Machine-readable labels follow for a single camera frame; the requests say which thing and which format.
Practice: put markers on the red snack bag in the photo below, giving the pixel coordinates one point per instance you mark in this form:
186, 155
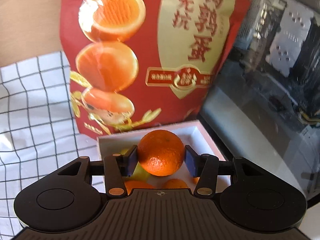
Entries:
155, 55

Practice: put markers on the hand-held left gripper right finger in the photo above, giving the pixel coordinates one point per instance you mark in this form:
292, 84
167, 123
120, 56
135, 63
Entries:
190, 162

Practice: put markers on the glass-sided computer case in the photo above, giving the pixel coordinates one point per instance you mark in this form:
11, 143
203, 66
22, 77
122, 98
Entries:
270, 80

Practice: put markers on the pink cardboard box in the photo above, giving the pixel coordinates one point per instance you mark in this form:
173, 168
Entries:
197, 135

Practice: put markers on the white black-checked cloth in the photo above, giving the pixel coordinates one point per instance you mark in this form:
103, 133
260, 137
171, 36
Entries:
32, 105

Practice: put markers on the round medium orange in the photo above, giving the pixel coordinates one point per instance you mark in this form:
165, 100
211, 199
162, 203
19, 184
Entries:
161, 152

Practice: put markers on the green-yellow lemon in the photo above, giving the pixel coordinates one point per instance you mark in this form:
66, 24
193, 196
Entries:
141, 175

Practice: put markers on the large oval orange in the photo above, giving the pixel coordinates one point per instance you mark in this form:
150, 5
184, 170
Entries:
135, 186

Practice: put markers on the small mandarin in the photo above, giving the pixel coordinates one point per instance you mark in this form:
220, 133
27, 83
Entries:
196, 180
175, 183

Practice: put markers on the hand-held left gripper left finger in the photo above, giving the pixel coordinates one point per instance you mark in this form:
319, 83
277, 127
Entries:
131, 161

